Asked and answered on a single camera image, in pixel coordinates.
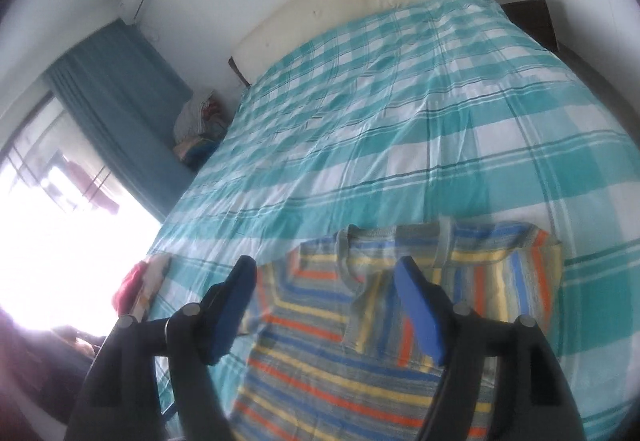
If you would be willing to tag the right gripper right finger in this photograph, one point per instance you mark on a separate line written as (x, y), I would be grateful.
(533, 400)

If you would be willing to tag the teal window curtain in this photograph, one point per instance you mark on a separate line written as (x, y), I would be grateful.
(126, 98)

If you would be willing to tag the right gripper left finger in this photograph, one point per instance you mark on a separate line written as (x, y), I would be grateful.
(147, 372)

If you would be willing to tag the multicolour striped knit shirt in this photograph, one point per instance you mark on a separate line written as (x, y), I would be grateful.
(334, 355)

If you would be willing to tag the teal white plaid bedspread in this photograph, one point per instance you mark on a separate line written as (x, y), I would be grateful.
(442, 110)

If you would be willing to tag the dark wooden nightstand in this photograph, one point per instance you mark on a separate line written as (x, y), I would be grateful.
(534, 18)

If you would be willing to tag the pile of clothes by curtain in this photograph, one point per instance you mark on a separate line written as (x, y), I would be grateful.
(199, 129)

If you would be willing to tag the red and cream folded clothes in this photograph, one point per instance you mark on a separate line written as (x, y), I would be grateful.
(138, 289)

